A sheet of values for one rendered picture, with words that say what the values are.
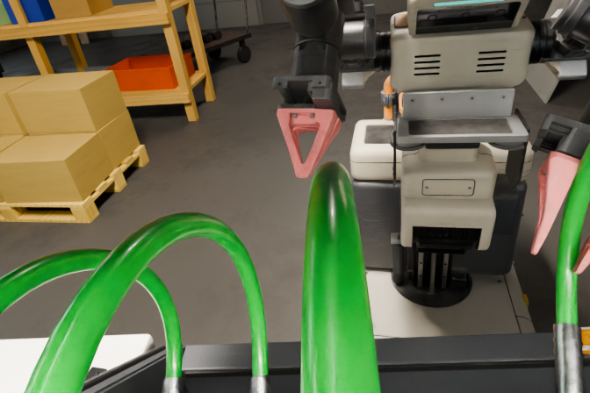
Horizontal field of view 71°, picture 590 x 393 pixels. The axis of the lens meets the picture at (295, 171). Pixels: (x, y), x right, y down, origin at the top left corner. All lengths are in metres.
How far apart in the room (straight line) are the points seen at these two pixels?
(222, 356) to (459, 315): 1.05
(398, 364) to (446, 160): 0.61
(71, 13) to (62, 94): 1.39
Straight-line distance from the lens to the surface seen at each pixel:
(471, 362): 0.61
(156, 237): 0.18
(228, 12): 8.09
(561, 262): 0.39
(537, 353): 0.63
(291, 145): 0.47
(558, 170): 0.36
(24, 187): 3.05
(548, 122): 0.37
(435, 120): 0.95
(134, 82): 4.16
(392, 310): 1.52
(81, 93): 2.95
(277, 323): 1.88
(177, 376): 0.43
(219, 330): 1.92
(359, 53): 0.82
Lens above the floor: 1.44
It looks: 30 degrees down
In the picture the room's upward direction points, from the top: 8 degrees counter-clockwise
